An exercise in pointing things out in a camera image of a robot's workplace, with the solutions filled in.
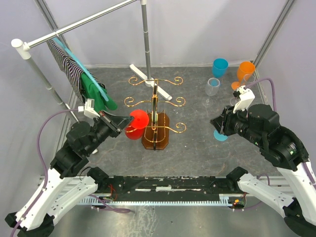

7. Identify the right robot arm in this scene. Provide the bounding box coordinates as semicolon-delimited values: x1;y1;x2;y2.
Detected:
210;104;316;237

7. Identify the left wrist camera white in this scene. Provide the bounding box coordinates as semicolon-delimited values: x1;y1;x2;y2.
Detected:
78;98;100;119

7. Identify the orange plastic wine glass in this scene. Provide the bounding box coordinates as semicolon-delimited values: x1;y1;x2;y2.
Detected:
231;61;256;90

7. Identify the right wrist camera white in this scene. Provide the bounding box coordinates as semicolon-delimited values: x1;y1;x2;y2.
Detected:
233;85;255;114

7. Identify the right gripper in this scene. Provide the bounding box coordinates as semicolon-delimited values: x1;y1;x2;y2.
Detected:
209;102;265;146

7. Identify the red plastic wine glass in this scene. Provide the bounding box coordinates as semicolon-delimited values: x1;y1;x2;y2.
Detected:
125;110;149;140

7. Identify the blue wine glass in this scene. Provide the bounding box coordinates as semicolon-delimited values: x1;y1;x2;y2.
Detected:
213;130;228;142
212;58;229;78

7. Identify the white clothes rack stand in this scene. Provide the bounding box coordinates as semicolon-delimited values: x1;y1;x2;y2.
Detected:
10;0;172;117

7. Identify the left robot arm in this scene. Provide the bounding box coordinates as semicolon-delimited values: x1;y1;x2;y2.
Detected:
5;111;134;237

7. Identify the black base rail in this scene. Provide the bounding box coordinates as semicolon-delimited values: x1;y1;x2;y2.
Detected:
80;174;256;202

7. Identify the striped cloth on hanger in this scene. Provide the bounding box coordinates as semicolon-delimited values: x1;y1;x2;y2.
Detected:
46;39;102;103

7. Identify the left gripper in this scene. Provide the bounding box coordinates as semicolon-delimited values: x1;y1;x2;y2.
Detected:
85;109;135;155

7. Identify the green plastic hanger piece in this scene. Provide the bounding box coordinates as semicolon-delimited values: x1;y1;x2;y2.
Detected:
81;73;118;112

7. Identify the clear wine glass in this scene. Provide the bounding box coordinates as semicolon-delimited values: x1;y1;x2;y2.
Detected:
229;74;256;107
202;78;220;108

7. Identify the gold wire glass rack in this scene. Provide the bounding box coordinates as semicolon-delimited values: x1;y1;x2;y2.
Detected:
124;79;187;151

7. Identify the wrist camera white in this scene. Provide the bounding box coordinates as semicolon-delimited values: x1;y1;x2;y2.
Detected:
78;98;100;119
233;85;255;114

